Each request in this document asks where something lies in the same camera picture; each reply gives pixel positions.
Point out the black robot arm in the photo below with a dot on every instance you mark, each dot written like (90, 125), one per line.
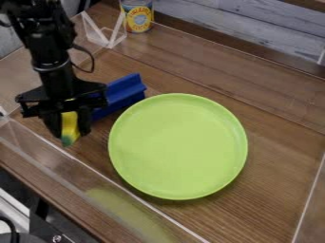
(47, 34)

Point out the blue foam block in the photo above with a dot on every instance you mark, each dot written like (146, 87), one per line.
(125, 92)

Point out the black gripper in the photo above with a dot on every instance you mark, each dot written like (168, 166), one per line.
(63, 93)

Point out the clear acrylic tray wall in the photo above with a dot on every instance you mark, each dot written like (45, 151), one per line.
(112, 213)

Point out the clear acrylic corner bracket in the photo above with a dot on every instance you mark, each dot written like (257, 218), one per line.
(105, 36)

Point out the yellow toy banana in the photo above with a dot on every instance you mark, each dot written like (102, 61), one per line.
(70, 130)

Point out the green round plate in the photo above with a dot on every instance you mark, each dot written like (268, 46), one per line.
(179, 146)

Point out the yellow labelled tin can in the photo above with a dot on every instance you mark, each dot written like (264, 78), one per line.
(140, 14)

